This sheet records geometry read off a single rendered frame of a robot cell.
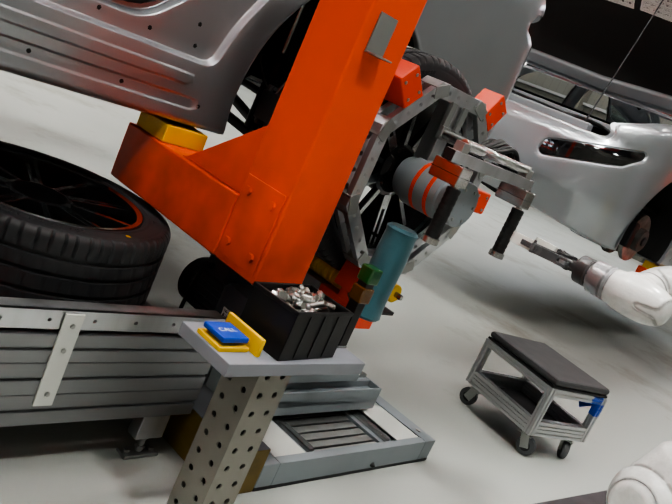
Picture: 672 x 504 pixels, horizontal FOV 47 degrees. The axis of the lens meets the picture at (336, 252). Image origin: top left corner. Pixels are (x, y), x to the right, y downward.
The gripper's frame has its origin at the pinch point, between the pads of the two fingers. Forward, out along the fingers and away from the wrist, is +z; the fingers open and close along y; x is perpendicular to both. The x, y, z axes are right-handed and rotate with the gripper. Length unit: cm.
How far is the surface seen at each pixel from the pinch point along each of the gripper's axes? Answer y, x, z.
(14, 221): -116, -33, 46
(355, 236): -35.3, -16.5, 27.0
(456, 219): -17.2, -2.1, 12.5
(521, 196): -2.5, 10.1, 6.1
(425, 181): -23.8, 3.7, 22.2
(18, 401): -112, -65, 29
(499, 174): -15.1, 13.3, 8.0
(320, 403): -15, -70, 29
